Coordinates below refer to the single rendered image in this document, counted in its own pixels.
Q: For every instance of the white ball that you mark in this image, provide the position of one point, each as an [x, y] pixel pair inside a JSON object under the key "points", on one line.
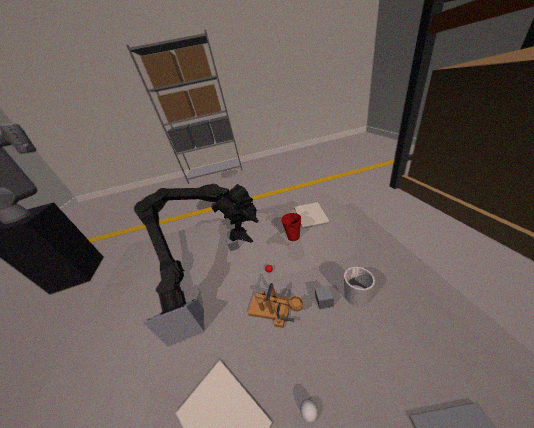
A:
{"points": [[308, 411]]}

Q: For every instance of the beige flat rectangular board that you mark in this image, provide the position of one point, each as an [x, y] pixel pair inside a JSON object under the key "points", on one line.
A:
{"points": [[221, 402], [311, 215]]}

